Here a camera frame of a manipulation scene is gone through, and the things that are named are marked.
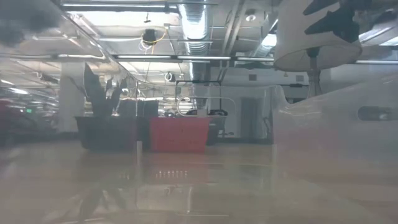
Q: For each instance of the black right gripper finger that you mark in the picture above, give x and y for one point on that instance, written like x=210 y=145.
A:
x=332 y=23
x=323 y=5

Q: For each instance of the black box behind baskets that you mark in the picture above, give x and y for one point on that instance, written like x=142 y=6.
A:
x=146 y=108

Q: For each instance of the small black hanging device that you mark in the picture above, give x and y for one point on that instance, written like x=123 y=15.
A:
x=171 y=77

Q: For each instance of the black ceiling device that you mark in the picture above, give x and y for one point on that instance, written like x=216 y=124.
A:
x=149 y=35

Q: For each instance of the long ceiling light bar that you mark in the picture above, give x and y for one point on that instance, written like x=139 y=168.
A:
x=146 y=57

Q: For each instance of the red plastic basket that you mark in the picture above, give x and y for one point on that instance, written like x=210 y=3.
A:
x=178 y=135

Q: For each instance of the green snake plant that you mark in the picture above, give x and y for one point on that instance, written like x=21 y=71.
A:
x=94 y=93

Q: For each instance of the black plastic basket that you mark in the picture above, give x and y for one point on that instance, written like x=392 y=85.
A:
x=105 y=133

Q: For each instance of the white building column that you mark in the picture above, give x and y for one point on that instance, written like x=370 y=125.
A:
x=71 y=99

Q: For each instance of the green exit sign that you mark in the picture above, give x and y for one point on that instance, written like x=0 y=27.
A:
x=29 y=110

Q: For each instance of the silver ventilation duct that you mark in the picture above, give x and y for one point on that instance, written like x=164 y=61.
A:
x=194 y=25

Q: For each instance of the black aluminium table frame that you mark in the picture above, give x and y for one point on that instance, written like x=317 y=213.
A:
x=40 y=137

